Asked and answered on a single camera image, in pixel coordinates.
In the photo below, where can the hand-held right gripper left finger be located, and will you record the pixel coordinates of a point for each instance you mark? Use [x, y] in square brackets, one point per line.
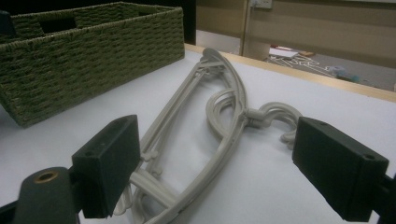
[106, 161]

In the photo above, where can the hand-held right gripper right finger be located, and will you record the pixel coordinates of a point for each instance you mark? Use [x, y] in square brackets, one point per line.
[336, 168]

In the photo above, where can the grey plastic clothes hanger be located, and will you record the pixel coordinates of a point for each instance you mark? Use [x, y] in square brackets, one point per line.
[162, 124]
[232, 137]

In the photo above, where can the green woven storage basket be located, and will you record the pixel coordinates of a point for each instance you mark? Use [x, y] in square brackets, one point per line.
[93, 68]

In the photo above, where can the colourful plastic bag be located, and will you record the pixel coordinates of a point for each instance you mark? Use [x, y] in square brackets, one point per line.
[344, 74]

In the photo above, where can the white hangers on floor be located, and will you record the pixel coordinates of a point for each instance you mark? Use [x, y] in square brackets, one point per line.
[299, 62]

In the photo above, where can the white wall socket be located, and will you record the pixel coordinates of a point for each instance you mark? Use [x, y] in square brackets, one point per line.
[261, 3]

